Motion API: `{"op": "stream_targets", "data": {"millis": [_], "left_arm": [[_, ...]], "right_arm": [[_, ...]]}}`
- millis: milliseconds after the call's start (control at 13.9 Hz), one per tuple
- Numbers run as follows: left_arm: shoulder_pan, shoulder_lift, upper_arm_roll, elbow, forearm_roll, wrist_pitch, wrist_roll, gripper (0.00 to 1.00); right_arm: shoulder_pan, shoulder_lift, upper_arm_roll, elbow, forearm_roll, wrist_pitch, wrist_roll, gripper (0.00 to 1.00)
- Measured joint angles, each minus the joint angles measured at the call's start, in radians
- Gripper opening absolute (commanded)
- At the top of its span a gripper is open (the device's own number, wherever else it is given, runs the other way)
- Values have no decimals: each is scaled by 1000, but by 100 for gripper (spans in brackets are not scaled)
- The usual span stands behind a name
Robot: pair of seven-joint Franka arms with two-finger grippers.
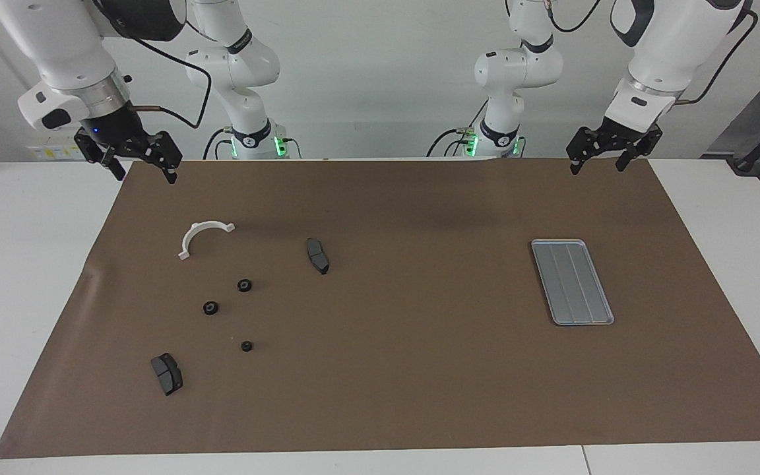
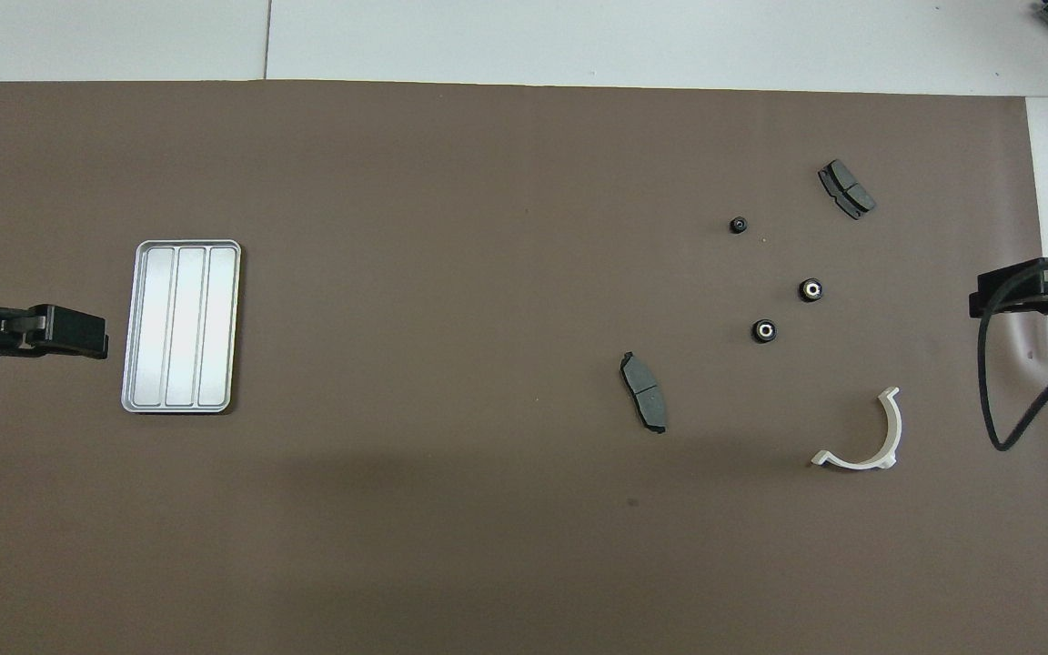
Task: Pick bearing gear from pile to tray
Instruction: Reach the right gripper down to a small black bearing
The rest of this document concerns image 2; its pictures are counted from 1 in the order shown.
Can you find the large black bearing gear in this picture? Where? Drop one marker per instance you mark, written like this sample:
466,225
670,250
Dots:
764,331

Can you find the silver metal tray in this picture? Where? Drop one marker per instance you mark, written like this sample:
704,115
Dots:
183,327

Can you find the short dark grey brake pad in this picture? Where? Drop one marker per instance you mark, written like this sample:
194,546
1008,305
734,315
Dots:
847,188

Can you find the long dark grey brake pad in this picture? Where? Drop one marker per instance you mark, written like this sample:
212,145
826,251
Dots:
644,391

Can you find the brown paper table mat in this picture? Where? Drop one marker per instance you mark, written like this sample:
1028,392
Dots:
488,227

